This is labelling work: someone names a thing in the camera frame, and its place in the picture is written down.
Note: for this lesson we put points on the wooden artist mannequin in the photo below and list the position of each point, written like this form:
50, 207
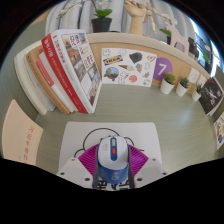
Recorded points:
151, 15

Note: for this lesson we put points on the brown-spined book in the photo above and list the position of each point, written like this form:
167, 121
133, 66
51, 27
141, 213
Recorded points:
43, 78

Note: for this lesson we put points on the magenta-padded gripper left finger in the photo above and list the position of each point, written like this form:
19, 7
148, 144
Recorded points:
75, 171

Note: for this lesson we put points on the thick white book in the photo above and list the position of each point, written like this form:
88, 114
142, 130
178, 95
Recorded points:
28, 80

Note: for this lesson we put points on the peach card with red text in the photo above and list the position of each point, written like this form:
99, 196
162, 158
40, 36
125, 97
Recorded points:
21, 133

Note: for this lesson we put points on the white book with red label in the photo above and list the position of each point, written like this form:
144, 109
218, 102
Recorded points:
55, 83

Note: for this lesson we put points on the dark grey horse figure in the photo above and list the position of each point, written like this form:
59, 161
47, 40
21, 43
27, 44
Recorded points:
194, 45

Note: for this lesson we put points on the round purple number sign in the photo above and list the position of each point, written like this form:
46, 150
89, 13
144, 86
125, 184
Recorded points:
162, 68

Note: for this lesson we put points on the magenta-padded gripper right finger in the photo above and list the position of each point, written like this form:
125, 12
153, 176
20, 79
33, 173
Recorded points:
150, 171

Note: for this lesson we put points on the white wall socket plate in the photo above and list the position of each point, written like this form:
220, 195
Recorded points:
202, 80
193, 75

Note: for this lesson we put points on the small succulent in white pot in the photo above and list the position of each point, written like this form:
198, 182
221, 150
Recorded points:
166, 87
196, 96
181, 90

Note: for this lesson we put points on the red-spined photo cover book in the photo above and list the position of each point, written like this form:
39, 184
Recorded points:
80, 63

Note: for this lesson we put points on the wooden hand model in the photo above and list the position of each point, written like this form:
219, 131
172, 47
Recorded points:
136, 20

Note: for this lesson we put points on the grey white curtain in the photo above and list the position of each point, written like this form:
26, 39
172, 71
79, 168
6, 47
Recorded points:
118, 13

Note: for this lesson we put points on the white cartoon sticker sheet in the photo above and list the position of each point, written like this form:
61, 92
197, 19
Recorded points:
128, 68

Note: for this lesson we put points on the green felt partition panel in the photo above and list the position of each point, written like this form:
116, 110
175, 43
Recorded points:
13, 83

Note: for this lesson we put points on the blue and white computer mouse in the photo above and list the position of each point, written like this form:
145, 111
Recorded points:
113, 160

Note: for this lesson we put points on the black cover book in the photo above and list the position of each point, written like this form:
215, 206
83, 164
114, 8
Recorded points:
211, 95

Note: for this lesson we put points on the light wooden desk shelf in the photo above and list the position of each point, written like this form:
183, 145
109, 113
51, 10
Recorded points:
133, 41

